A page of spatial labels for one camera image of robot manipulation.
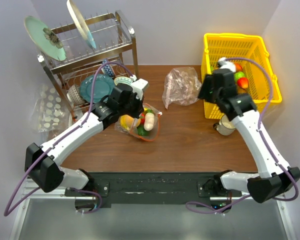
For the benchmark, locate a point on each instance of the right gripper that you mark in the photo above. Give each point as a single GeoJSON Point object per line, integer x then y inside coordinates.
{"type": "Point", "coordinates": [207, 83]}

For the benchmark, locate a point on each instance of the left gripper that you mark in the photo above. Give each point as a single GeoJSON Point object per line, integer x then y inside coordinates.
{"type": "Point", "coordinates": [139, 107]}

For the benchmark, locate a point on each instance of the red toy tomato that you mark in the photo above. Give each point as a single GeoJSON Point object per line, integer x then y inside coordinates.
{"type": "Point", "coordinates": [142, 118]}

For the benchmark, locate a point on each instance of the white toy food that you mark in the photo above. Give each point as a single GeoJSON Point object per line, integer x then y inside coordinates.
{"type": "Point", "coordinates": [149, 121]}

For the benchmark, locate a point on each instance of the clear zip top bag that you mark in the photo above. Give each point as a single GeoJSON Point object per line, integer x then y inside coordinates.
{"type": "Point", "coordinates": [133, 132]}

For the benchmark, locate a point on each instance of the dark green toy lime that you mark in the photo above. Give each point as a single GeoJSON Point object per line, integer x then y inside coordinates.
{"type": "Point", "coordinates": [142, 132]}

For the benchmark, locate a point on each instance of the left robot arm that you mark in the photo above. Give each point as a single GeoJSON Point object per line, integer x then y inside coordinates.
{"type": "Point", "coordinates": [43, 162]}

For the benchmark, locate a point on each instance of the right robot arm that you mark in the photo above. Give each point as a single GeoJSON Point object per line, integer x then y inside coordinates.
{"type": "Point", "coordinates": [274, 174]}

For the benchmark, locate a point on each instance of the crumpled pink printed bag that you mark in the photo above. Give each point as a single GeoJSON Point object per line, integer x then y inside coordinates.
{"type": "Point", "coordinates": [181, 87]}

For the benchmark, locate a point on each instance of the polka dot plastic bag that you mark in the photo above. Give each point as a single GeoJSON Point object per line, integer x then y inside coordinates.
{"type": "Point", "coordinates": [50, 116]}

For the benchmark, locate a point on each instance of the yellow inside patterned bowl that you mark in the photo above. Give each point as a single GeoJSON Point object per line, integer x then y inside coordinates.
{"type": "Point", "coordinates": [123, 80]}

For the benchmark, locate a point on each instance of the teal scalloped plate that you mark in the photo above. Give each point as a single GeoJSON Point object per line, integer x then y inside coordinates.
{"type": "Point", "coordinates": [103, 86]}

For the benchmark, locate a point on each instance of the blue zigzag bowl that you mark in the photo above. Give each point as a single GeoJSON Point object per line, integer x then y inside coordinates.
{"type": "Point", "coordinates": [108, 69]}

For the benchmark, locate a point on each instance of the brown toy kiwi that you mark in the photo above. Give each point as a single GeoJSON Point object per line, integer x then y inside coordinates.
{"type": "Point", "coordinates": [241, 90]}

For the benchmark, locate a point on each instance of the light green toy apple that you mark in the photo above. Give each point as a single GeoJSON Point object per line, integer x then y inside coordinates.
{"type": "Point", "coordinates": [239, 75]}

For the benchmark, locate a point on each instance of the white enamel mug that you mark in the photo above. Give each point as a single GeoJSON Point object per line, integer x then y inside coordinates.
{"type": "Point", "coordinates": [224, 126]}

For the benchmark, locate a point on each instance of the grey patterned bowl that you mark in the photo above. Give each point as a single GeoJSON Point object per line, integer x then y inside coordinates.
{"type": "Point", "coordinates": [73, 95]}

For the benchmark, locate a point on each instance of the metal dish rack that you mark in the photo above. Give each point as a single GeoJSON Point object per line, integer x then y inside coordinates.
{"type": "Point", "coordinates": [113, 34]}

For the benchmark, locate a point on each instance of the yellow plastic basket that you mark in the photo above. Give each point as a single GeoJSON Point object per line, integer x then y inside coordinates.
{"type": "Point", "coordinates": [237, 45]}

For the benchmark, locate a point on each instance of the beige and blue plate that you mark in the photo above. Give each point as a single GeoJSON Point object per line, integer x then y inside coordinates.
{"type": "Point", "coordinates": [80, 24]}

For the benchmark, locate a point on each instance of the mint green flower plate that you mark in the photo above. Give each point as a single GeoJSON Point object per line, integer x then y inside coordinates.
{"type": "Point", "coordinates": [44, 38]}

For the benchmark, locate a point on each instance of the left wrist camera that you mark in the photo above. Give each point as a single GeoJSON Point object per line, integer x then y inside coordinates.
{"type": "Point", "coordinates": [139, 87]}

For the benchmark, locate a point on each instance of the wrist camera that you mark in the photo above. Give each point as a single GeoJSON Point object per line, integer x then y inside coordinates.
{"type": "Point", "coordinates": [223, 63]}
{"type": "Point", "coordinates": [139, 87]}

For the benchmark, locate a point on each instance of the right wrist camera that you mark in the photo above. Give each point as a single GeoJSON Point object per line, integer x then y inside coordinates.
{"type": "Point", "coordinates": [223, 63]}

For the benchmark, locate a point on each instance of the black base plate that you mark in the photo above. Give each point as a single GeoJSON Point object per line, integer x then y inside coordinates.
{"type": "Point", "coordinates": [159, 188]}

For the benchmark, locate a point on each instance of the aluminium frame rail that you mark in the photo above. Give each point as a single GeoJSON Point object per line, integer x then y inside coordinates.
{"type": "Point", "coordinates": [68, 215]}

